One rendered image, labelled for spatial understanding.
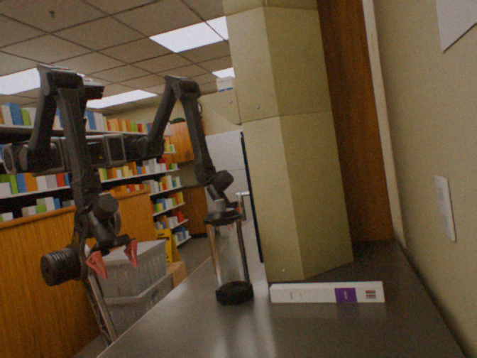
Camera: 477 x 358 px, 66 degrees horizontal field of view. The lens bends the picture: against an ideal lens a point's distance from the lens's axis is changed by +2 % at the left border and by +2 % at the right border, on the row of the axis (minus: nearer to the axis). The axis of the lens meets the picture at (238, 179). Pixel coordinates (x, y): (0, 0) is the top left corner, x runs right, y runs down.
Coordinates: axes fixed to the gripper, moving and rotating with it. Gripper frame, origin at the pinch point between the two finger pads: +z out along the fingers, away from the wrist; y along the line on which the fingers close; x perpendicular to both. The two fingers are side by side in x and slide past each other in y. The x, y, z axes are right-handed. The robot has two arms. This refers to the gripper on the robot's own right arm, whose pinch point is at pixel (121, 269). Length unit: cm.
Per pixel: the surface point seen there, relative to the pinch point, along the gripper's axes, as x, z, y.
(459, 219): -79, 32, 17
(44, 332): 201, -30, 36
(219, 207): -33.6, 2.0, 14.3
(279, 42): -65, -29, 35
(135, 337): -13.4, 19.9, -10.4
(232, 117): -45, -19, 26
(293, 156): -49, -1, 35
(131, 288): 184, -32, 100
